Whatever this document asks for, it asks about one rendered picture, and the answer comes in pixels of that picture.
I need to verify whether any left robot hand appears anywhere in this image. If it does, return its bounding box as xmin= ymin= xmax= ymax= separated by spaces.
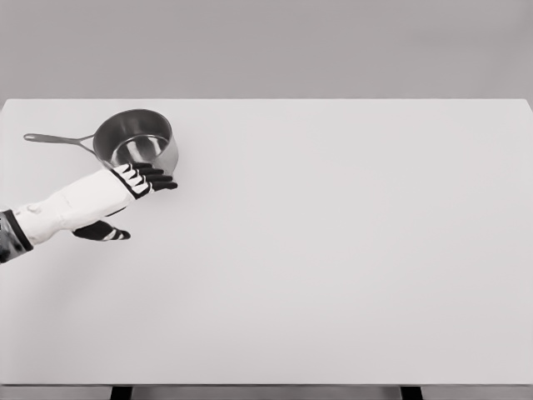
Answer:
xmin=52 ymin=162 xmax=179 ymax=243

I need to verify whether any steel pot with long handle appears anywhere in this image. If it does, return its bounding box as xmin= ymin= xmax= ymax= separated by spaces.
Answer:
xmin=22 ymin=108 xmax=180 ymax=177

